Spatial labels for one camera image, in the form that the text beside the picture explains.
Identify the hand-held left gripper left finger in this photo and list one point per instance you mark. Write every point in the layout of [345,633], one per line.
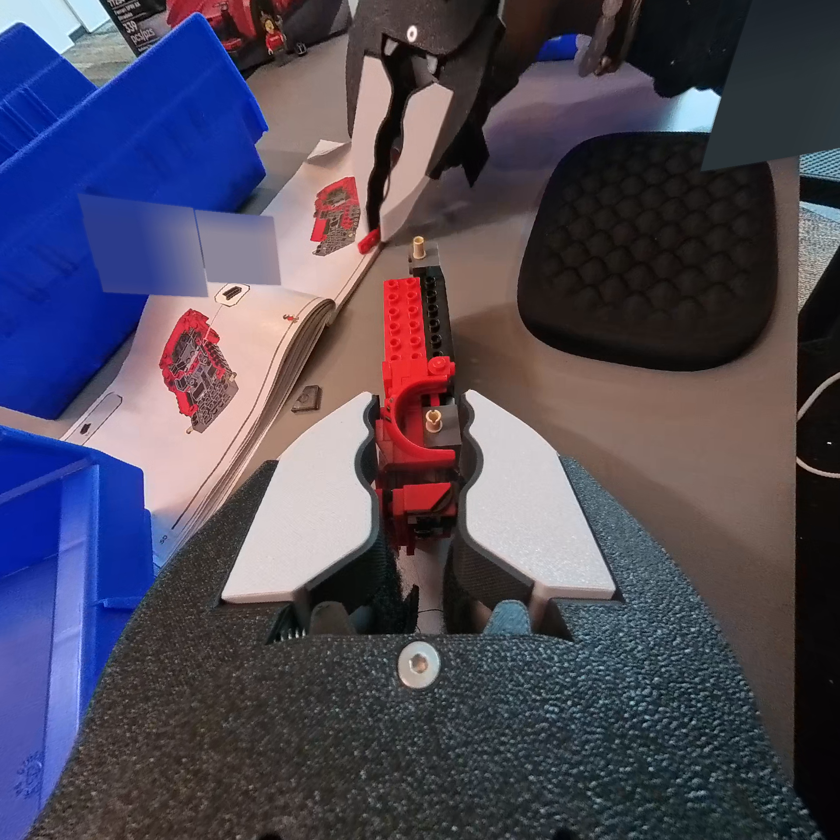
[305,512]

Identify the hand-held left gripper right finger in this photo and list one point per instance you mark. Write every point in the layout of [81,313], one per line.
[528,518]

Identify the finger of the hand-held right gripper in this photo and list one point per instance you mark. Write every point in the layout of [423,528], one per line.
[371,98]
[426,138]

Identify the small red toy brick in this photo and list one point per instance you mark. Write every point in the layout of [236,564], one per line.
[369,241]

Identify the red black toy brick car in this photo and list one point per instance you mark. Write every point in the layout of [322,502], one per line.
[401,315]

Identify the person's right hand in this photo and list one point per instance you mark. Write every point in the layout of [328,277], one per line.
[538,26]

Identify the toy minifigure red shirt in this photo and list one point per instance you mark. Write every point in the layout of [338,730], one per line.
[275,43]

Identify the blue plastic bin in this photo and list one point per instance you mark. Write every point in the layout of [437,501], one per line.
[39,85]
[39,590]
[564,49]
[164,118]

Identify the small dark grey brick piece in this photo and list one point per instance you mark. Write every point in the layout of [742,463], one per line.
[306,397]

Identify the open instruction booklet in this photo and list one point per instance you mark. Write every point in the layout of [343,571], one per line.
[262,341]

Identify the toy brick set box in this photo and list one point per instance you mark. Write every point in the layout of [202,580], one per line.
[197,26]

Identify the black bumpy wrist rest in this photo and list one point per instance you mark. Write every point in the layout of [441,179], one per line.
[643,262]

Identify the person's black clothing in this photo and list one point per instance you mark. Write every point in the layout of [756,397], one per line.
[820,590]

